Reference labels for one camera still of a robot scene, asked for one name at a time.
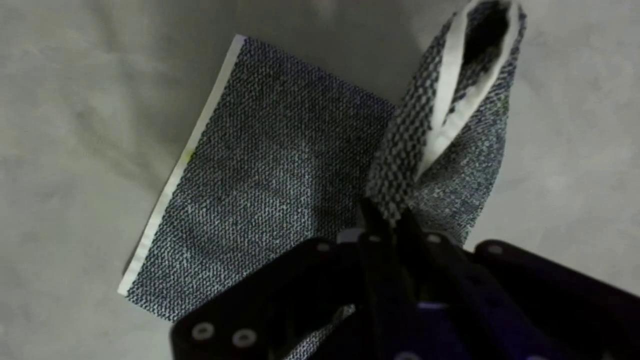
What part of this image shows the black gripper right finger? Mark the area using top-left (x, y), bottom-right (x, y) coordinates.
top-left (394, 206), bottom-right (558, 360)

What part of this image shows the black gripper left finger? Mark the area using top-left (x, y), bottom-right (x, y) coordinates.
top-left (355, 197), bottom-right (421, 360)

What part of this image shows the grey towel with white edge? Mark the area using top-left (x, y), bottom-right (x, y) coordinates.
top-left (115, 0), bottom-right (528, 360)

